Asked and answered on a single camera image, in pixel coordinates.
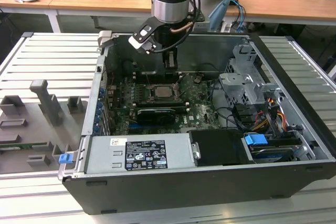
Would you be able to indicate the black graphics card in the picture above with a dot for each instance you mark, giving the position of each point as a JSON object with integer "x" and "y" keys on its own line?
{"x": 156, "y": 116}

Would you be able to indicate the black RAM slot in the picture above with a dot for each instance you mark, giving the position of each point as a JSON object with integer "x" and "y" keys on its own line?
{"x": 144, "y": 74}
{"x": 183, "y": 109}
{"x": 162, "y": 102}
{"x": 143, "y": 79}

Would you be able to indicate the grey parts rack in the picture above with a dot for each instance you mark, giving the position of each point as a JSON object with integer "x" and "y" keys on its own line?
{"x": 39, "y": 119}

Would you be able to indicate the silver power supply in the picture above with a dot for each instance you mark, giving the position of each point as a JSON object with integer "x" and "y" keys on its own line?
{"x": 139, "y": 153}

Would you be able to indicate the green RAM stick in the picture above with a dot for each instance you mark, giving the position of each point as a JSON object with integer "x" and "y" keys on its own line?
{"x": 21, "y": 145}

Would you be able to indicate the hard disk in blue carrier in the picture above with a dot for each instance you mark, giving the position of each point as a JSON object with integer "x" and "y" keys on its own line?
{"x": 256, "y": 140}

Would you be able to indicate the black plastic shroud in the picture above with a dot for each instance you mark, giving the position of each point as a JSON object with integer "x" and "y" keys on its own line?
{"x": 218, "y": 148}

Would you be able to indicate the silver green CPU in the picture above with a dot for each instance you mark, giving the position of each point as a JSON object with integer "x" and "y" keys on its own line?
{"x": 161, "y": 91}

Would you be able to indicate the green motherboard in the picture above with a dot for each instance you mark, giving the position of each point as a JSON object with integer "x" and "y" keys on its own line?
{"x": 199, "y": 103}

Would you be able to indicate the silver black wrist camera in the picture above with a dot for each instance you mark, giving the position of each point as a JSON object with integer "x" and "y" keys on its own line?
{"x": 143, "y": 33}

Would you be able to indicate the pale blue teach pendant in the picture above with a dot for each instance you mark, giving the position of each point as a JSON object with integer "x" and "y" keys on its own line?
{"x": 219, "y": 11}

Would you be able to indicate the blue plastic latch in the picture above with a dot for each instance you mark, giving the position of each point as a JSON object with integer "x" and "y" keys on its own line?
{"x": 65, "y": 158}

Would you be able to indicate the black silver PC case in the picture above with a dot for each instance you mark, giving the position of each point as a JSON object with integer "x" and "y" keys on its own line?
{"x": 183, "y": 190}

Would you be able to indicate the CPU socket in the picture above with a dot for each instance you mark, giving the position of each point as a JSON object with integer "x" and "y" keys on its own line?
{"x": 152, "y": 99}

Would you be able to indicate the silver drive cage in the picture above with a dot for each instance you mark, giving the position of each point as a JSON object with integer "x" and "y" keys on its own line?
{"x": 241, "y": 82}

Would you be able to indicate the thin metal locking lever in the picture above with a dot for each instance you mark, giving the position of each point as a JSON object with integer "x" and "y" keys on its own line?
{"x": 149, "y": 81}

